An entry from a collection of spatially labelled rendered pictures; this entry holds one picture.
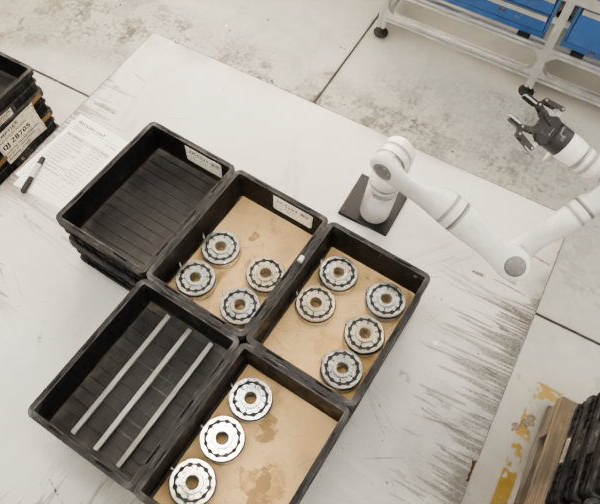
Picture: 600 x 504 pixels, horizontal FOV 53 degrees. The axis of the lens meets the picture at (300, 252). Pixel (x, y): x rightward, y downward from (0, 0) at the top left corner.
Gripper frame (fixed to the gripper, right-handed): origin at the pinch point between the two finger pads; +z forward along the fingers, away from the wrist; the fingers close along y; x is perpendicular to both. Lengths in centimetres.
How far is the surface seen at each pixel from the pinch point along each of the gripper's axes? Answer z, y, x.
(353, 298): 2, 64, 5
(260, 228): 33, 65, 15
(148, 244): 54, 87, 12
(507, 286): -34, 34, 22
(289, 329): 11, 80, 0
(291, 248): 23, 64, 12
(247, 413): 8, 99, -15
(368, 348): -7, 71, -6
